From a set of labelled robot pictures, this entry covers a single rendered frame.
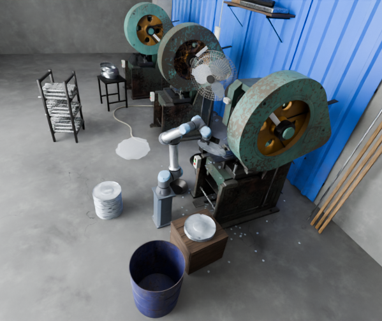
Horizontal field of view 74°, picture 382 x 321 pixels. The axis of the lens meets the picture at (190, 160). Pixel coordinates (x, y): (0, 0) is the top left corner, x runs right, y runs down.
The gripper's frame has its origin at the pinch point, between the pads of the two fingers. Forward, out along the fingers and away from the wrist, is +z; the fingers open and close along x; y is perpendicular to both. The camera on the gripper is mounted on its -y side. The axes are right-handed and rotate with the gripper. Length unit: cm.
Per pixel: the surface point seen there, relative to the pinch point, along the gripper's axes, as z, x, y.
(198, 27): 49, -145, 49
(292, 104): -30, -36, -58
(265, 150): -5.9, -1.9, -48.5
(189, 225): 16, 77, 1
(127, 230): 45, 102, 66
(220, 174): 33.5, 22.1, -16.1
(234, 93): -3.3, -47.9, -11.7
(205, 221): 22, 70, -12
